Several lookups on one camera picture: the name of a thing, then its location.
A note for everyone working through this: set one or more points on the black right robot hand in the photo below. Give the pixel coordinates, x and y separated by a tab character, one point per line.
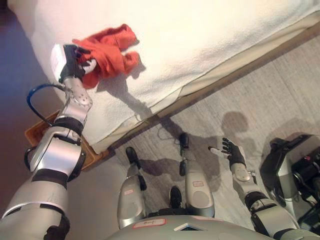
236	153

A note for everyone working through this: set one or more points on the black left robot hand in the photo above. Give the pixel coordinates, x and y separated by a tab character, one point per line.
71	66

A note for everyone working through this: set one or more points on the orange cloth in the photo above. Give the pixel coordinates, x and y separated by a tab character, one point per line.
110	53

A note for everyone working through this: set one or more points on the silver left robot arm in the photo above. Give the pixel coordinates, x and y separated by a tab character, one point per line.
55	160

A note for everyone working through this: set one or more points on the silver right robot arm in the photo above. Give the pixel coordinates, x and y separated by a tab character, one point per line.
265	210

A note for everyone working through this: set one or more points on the brown wicker basket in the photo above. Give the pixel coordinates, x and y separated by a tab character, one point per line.
88	156

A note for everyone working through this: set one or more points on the bed with white blanket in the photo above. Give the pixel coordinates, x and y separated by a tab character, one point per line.
187	37

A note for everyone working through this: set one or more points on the black right robot foot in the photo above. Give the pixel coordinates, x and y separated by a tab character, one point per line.
184	140

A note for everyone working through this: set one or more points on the black robot foot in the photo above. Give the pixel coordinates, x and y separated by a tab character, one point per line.
184	140
132	156

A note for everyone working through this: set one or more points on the silver right robot leg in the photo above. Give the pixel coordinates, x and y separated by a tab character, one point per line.
198	192

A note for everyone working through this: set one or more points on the silver robot leg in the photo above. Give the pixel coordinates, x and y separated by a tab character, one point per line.
198	192
131	200

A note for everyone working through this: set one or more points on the black and silver machine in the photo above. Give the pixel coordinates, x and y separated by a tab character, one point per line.
292	170

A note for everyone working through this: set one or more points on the grey patterned rug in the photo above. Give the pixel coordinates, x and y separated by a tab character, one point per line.
262	95

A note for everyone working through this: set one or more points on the silver robot torso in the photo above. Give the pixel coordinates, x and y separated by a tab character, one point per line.
180	228

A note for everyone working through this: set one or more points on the beige duvet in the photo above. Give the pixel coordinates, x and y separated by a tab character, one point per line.
250	58

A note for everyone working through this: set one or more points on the black left robot foot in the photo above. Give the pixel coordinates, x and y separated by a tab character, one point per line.
132	156

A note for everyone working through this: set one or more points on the silver left robot leg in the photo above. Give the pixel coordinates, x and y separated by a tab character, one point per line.
131	200

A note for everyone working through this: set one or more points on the tan bed frame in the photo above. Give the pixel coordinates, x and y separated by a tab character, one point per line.
225	80

